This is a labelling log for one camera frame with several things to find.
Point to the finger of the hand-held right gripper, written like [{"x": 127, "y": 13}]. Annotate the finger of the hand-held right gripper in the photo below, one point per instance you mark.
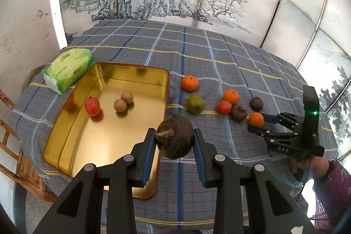
[
  {"x": 270, "y": 117},
  {"x": 257, "y": 130}
]

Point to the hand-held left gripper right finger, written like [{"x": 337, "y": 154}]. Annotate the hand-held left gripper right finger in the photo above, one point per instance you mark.
[{"x": 199, "y": 153}]

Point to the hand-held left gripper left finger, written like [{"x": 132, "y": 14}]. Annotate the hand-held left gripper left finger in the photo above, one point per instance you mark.
[{"x": 150, "y": 153}]

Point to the orange tangerine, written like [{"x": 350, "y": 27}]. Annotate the orange tangerine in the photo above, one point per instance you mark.
[
  {"x": 189, "y": 83},
  {"x": 256, "y": 119},
  {"x": 231, "y": 97}
]

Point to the dark purple passion fruit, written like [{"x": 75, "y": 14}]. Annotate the dark purple passion fruit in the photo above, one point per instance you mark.
[{"x": 256, "y": 103}]

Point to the large dark brown round fruit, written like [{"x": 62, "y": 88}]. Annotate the large dark brown round fruit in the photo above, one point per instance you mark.
[{"x": 178, "y": 139}]

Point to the dark brown wrinkled fruit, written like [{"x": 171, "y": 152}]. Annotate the dark brown wrinkled fruit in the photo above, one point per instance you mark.
[{"x": 238, "y": 113}]

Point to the gold metal tin box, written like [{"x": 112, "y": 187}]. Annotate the gold metal tin box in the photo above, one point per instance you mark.
[{"x": 115, "y": 135}]

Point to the red round fruit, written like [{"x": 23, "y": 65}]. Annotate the red round fruit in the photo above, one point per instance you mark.
[
  {"x": 92, "y": 107},
  {"x": 224, "y": 108}
]

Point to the green round fruit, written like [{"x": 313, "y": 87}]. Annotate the green round fruit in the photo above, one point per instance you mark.
[{"x": 195, "y": 104}]

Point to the person's right forearm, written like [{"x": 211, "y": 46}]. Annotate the person's right forearm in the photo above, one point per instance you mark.
[{"x": 333, "y": 184}]

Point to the person's right hand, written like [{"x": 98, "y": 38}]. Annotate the person's right hand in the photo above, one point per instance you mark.
[{"x": 294, "y": 166}]

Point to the beige longan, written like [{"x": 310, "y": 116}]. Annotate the beige longan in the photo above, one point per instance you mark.
[
  {"x": 127, "y": 97},
  {"x": 120, "y": 105}
]

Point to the grey plaid tablecloth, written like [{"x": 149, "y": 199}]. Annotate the grey plaid tablecloth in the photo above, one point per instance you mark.
[{"x": 192, "y": 53}]

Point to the green tissue pack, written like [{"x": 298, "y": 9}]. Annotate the green tissue pack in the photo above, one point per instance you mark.
[{"x": 68, "y": 69}]

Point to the wooden chair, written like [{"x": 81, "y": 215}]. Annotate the wooden chair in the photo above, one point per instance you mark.
[{"x": 16, "y": 168}]

